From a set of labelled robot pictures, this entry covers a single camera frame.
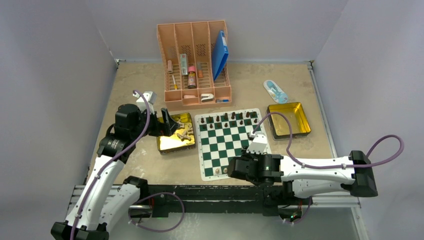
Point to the right gold tin tray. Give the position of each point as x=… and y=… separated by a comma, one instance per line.
x=296, y=116

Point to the white stapler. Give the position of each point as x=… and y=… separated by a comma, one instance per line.
x=206, y=97

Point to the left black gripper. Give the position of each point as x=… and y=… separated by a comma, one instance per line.
x=165, y=128

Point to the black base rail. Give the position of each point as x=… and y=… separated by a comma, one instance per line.
x=270, y=201

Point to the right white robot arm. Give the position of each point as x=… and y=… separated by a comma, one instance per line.
x=307, y=177

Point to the left gold tin tray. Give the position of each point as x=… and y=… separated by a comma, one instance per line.
x=172, y=144

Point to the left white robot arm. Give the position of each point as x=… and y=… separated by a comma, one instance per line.
x=93, y=217

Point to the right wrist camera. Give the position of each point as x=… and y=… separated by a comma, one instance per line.
x=259, y=143

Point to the gold tin tray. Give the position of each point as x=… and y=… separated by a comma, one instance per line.
x=172, y=144
x=296, y=116

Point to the brown bottle pink cap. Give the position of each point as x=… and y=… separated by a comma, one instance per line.
x=192, y=79

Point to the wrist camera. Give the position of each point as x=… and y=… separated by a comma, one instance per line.
x=145, y=101
x=259, y=143

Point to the pile of light chess pieces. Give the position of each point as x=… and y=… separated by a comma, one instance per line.
x=187, y=131

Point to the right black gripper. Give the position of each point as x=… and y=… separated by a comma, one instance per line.
x=245, y=154

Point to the blue white packaged item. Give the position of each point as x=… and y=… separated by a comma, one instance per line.
x=276, y=93

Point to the blue folder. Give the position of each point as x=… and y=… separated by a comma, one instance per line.
x=219, y=55

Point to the pink desk organizer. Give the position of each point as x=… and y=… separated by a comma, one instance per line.
x=197, y=40

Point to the white green box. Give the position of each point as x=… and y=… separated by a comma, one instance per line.
x=183, y=64

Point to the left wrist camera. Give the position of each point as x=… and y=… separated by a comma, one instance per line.
x=145, y=101

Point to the green white chess board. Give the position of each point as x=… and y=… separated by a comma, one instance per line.
x=221, y=136

